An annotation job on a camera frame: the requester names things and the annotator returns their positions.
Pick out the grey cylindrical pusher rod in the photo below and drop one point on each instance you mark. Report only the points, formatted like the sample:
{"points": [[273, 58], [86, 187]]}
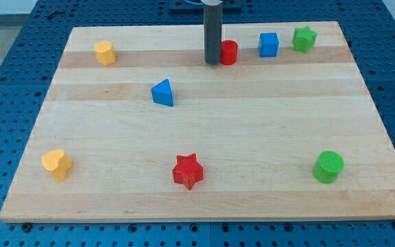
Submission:
{"points": [[213, 10]]}

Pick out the blue cube block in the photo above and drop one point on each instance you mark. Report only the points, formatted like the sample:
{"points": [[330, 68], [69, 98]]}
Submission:
{"points": [[268, 45]]}

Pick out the green star block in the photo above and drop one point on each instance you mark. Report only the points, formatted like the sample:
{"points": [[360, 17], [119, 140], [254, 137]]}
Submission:
{"points": [[303, 39]]}

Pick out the red star block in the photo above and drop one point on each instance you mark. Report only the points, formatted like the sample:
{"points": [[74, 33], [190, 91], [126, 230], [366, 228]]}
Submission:
{"points": [[187, 171]]}

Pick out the red cylinder block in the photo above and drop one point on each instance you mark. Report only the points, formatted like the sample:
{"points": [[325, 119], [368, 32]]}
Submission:
{"points": [[229, 49]]}

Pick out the blue triangle block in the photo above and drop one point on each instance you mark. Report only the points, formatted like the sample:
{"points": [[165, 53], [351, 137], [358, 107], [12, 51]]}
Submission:
{"points": [[162, 93]]}

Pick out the yellow hexagon block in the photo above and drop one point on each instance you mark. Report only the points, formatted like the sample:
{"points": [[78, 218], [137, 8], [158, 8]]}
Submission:
{"points": [[105, 53]]}

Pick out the wooden board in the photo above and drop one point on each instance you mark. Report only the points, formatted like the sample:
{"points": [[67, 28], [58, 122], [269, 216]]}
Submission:
{"points": [[257, 127]]}

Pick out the green cylinder block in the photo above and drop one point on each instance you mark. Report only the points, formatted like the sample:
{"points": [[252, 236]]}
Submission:
{"points": [[328, 167]]}

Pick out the yellow heart block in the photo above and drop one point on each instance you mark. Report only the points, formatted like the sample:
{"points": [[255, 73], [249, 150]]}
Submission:
{"points": [[57, 163]]}

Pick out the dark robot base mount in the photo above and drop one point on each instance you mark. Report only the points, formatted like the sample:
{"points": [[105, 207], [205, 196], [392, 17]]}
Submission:
{"points": [[182, 6]]}

